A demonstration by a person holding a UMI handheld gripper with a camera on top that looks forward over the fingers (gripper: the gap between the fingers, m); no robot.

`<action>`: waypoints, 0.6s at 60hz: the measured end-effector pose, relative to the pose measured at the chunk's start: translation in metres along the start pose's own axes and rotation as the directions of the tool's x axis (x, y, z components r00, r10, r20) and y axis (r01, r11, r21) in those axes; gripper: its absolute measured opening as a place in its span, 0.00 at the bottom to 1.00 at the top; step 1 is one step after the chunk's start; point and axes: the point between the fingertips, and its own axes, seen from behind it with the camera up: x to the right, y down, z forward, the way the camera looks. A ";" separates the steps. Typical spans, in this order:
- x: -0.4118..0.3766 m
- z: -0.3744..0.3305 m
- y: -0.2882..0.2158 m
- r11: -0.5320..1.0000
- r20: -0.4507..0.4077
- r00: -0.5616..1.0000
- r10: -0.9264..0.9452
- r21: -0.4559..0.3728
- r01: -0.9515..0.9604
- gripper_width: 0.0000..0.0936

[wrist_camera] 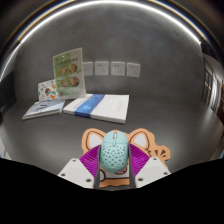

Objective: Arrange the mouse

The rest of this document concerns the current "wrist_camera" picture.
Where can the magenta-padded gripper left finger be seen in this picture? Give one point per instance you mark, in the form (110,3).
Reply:
(83,168)

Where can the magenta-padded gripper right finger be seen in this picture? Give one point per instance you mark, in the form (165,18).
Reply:
(146,168)

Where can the teal dotted computer mouse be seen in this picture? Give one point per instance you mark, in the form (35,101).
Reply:
(114,153)

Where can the orange corgi-shaped mouse pad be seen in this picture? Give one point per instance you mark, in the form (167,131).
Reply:
(150,141)

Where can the white book with blue band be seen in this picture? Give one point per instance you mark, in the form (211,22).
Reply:
(106,107)

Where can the grey striped-cover book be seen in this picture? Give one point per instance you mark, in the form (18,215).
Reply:
(43,108)

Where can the white colourful sticker card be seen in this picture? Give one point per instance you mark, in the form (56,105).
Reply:
(46,90)

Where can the green food menu stand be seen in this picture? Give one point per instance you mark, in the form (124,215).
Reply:
(69,73)

